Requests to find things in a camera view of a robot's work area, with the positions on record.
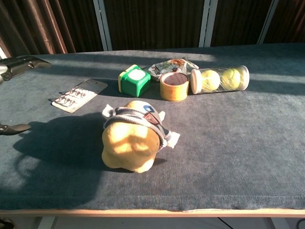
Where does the yellow plush toy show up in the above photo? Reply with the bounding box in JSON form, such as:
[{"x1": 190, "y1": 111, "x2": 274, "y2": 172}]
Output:
[{"x1": 101, "y1": 100, "x2": 181, "y2": 174}]

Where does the yellow tennis ball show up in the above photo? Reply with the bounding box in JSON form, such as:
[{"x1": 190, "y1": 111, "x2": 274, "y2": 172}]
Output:
[
  {"x1": 221, "y1": 68, "x2": 242, "y2": 90},
  {"x1": 202, "y1": 70, "x2": 221, "y2": 92}
]

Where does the silver blister pack card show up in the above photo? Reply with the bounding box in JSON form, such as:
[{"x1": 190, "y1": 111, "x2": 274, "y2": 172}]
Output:
[{"x1": 51, "y1": 79, "x2": 108, "y2": 114}]

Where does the yellow tape roll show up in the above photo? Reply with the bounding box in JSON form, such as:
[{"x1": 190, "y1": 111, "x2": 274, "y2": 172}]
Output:
[{"x1": 159, "y1": 72, "x2": 190, "y2": 102}]

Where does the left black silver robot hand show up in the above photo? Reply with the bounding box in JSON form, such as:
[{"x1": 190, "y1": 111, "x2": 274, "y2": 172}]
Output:
[{"x1": 0, "y1": 56, "x2": 52, "y2": 136}]

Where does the green cube box white lid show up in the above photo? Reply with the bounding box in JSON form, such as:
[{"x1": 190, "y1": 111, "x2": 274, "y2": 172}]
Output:
[{"x1": 118, "y1": 64, "x2": 152, "y2": 98}]

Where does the clear plastic ball tube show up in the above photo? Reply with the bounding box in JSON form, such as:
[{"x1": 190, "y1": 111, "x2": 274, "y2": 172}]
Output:
[{"x1": 190, "y1": 65, "x2": 250, "y2": 95}]

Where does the white frame post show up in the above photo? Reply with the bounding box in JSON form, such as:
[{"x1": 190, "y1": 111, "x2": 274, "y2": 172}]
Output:
[
  {"x1": 92, "y1": 0, "x2": 113, "y2": 52},
  {"x1": 256, "y1": 0, "x2": 280, "y2": 45},
  {"x1": 198, "y1": 0, "x2": 219, "y2": 48}
]

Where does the crumpled snack bag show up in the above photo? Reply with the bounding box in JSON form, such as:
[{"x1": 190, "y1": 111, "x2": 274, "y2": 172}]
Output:
[{"x1": 148, "y1": 58, "x2": 200, "y2": 82}]

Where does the dark brown curtain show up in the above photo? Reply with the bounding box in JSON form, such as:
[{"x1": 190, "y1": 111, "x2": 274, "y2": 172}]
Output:
[
  {"x1": 0, "y1": 0, "x2": 103, "y2": 58},
  {"x1": 211, "y1": 0, "x2": 272, "y2": 47},
  {"x1": 263, "y1": 0, "x2": 305, "y2": 45},
  {"x1": 104, "y1": 0, "x2": 205, "y2": 51}
]

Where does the blue grey tablecloth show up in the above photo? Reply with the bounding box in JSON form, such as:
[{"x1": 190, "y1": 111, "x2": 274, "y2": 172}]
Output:
[{"x1": 0, "y1": 42, "x2": 305, "y2": 212}]

